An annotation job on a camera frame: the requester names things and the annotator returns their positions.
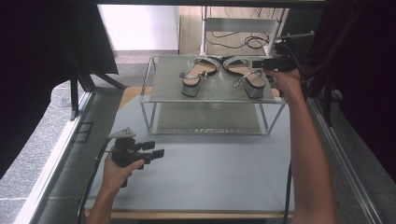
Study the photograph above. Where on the black curtain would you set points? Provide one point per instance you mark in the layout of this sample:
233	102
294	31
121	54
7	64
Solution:
367	77
31	62

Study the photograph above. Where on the black metal stand legs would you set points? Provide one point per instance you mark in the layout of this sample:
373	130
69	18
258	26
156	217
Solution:
74	96
327	105

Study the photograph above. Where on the person's left hand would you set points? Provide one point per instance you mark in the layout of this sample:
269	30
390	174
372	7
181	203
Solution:
115	177

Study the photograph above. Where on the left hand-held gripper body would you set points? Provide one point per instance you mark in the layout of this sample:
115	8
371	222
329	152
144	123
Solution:
124	152

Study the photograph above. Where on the white cabinet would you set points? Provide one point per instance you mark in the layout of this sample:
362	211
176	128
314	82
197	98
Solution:
140	28

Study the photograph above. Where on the two-tier metal shoe rack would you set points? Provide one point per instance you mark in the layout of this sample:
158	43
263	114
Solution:
211	118

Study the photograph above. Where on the white metal stand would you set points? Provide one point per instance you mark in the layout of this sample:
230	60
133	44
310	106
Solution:
239	24

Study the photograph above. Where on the grey table mat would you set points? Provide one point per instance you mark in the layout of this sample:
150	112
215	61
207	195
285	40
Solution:
205	186

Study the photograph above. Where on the aluminium frame rail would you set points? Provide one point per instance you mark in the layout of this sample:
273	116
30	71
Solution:
348	168
49	174

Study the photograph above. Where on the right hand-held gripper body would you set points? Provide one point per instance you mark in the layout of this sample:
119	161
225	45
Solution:
285	63

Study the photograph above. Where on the person's right hand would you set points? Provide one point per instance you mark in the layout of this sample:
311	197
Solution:
289	85

